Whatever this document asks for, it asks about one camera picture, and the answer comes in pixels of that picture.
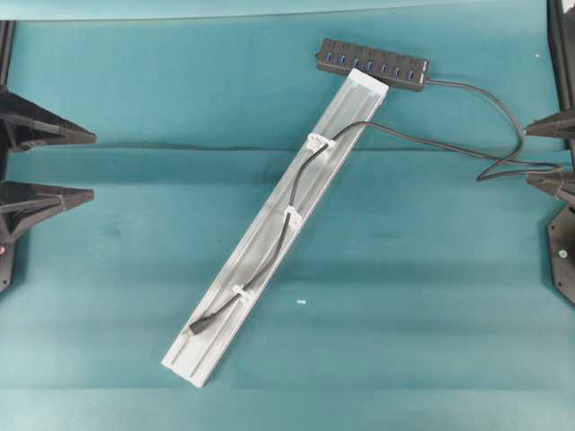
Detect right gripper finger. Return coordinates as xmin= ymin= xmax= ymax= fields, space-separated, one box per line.
xmin=526 ymin=171 xmax=575 ymax=202
xmin=525 ymin=108 xmax=575 ymax=139

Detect white zip-tie ring middle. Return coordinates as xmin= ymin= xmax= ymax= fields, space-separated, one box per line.
xmin=284 ymin=206 xmax=304 ymax=231

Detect long aluminium extrusion rail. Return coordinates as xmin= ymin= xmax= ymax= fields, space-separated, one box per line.
xmin=162 ymin=69 xmax=388 ymax=388

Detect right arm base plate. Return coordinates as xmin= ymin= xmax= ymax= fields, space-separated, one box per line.
xmin=546 ymin=205 xmax=575 ymax=304

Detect black frame post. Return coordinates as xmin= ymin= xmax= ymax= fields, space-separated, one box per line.
xmin=547 ymin=1 xmax=574 ymax=110
xmin=0 ymin=21 xmax=16 ymax=87

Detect black USB cable with plug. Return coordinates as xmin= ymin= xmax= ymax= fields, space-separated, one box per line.
xmin=182 ymin=78 xmax=562 ymax=339

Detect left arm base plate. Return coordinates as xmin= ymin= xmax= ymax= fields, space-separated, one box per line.
xmin=0 ymin=240 xmax=18 ymax=293

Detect left black frame post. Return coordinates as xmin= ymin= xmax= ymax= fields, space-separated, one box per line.
xmin=0 ymin=21 xmax=16 ymax=87

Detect black multi-port USB hub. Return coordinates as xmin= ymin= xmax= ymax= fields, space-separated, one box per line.
xmin=315 ymin=39 xmax=429 ymax=92

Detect right black frame post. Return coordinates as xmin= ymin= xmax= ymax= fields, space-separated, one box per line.
xmin=547 ymin=1 xmax=574 ymax=110

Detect white zip-tie ring near hub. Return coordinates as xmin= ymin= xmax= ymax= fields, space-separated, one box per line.
xmin=307 ymin=131 xmax=336 ymax=158

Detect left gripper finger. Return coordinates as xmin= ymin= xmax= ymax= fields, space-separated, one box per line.
xmin=1 ymin=180 xmax=94 ymax=242
xmin=1 ymin=88 xmax=97 ymax=152

